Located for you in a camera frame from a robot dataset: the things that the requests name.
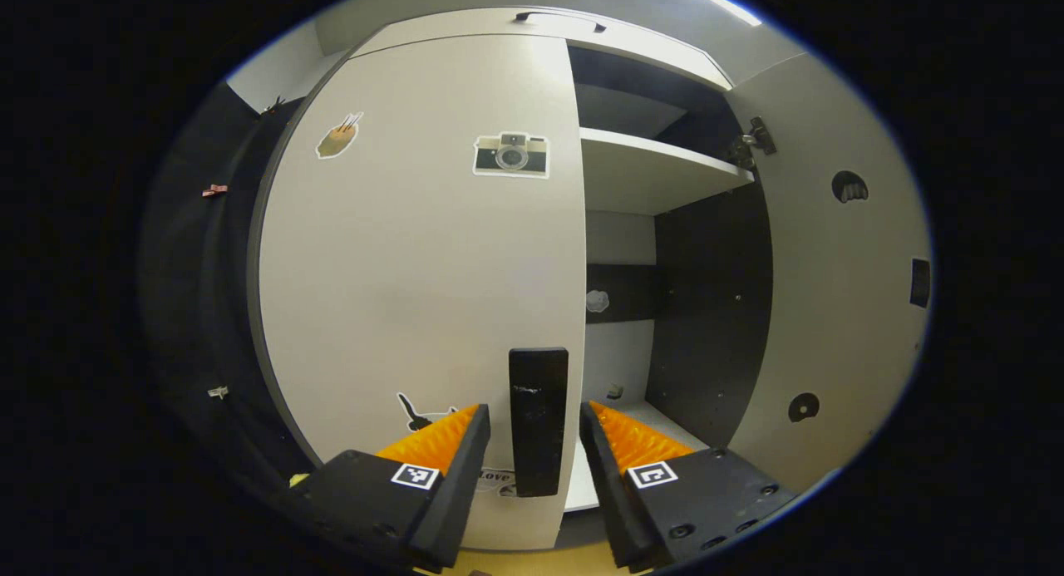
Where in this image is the white camera-sticker cabinet door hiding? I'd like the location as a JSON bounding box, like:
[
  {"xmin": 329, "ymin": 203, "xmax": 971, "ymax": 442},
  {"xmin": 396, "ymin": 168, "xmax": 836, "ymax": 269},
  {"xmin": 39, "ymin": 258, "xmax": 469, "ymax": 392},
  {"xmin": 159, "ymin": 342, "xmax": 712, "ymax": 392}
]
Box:
[{"xmin": 258, "ymin": 34, "xmax": 588, "ymax": 552}]

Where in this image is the white headphone-sticker cabinet door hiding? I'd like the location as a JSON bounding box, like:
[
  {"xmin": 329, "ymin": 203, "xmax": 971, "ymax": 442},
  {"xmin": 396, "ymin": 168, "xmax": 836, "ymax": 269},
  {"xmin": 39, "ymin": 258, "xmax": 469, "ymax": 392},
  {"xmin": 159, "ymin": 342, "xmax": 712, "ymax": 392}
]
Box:
[{"xmin": 723, "ymin": 52, "xmax": 932, "ymax": 494}]

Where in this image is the white double-door shoe cabinet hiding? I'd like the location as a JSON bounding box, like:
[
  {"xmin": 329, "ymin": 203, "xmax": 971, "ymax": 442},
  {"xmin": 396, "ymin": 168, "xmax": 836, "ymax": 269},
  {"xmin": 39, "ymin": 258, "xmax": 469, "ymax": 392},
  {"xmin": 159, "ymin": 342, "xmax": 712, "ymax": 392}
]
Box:
[{"xmin": 248, "ymin": 7, "xmax": 778, "ymax": 552}]

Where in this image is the black door handle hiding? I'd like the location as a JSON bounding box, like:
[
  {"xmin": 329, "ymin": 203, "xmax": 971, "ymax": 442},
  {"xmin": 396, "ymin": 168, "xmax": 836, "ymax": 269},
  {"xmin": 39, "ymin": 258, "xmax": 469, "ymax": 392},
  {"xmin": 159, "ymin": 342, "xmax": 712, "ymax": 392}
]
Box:
[{"xmin": 509, "ymin": 347, "xmax": 570, "ymax": 498}]

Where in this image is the black backdrop cloth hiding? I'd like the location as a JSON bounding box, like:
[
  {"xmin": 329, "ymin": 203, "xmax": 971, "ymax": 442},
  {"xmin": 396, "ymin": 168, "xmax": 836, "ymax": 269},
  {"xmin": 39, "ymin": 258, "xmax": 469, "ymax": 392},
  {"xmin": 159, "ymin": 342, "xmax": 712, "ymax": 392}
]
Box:
[{"xmin": 137, "ymin": 81, "xmax": 321, "ymax": 510}]

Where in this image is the metal door hinge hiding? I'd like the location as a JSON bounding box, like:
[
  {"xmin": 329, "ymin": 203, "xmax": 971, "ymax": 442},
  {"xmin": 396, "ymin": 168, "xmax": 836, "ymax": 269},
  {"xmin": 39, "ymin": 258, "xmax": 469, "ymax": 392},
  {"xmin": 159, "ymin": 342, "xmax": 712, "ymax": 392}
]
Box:
[{"xmin": 730, "ymin": 116, "xmax": 779, "ymax": 171}]

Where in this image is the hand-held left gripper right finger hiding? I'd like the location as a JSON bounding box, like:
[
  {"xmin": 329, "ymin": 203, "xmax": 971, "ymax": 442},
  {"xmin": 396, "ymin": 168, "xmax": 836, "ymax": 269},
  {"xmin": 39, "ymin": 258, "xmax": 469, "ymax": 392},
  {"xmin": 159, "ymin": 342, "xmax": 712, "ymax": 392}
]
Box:
[{"xmin": 579, "ymin": 400, "xmax": 799, "ymax": 573}]

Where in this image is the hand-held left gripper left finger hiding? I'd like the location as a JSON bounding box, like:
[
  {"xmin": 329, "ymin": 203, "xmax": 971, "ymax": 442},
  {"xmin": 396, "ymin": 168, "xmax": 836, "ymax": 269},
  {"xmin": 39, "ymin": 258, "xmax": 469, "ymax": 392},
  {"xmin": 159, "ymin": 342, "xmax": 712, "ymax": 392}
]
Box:
[{"xmin": 274, "ymin": 403, "xmax": 491, "ymax": 573}]

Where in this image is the white cabinet shelf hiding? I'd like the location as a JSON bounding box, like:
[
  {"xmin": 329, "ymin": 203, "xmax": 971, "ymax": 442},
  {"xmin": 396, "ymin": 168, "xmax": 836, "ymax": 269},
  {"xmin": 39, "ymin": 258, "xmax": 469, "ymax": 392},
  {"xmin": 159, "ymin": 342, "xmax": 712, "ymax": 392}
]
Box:
[{"xmin": 579, "ymin": 127, "xmax": 756, "ymax": 217}]

